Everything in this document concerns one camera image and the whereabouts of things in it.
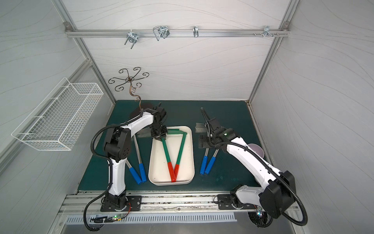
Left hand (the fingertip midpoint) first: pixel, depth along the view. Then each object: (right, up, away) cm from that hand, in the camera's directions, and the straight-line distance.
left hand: (166, 139), depth 94 cm
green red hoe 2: (+7, +5, +2) cm, 9 cm away
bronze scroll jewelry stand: (-18, +33, -9) cm, 39 cm away
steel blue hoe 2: (-12, -17, -11) cm, 24 cm away
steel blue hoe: (-17, -18, -12) cm, 27 cm away
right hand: (+25, +1, -14) cm, 28 cm away
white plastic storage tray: (-3, -18, -10) cm, 21 cm away
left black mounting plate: (-13, -30, -20) cm, 39 cm away
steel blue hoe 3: (+28, -13, -8) cm, 32 cm away
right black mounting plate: (+35, -29, -21) cm, 50 cm away
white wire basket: (-48, +13, -25) cm, 56 cm away
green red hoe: (+5, -17, -14) cm, 22 cm away
